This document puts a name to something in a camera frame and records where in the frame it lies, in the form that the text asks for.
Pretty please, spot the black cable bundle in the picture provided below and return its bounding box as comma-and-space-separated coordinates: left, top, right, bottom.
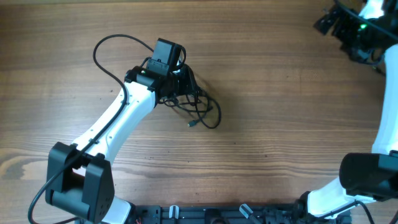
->
158, 65, 222, 130

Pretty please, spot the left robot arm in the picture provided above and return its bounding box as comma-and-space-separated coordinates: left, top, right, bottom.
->
38, 39, 194, 223

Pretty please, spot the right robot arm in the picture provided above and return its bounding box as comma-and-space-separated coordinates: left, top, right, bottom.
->
292, 1, 397, 223

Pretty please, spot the right camera cable black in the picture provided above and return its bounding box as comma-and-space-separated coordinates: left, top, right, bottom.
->
333, 0, 398, 41

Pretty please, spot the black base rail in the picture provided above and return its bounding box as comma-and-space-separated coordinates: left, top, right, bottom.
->
131, 204, 352, 224

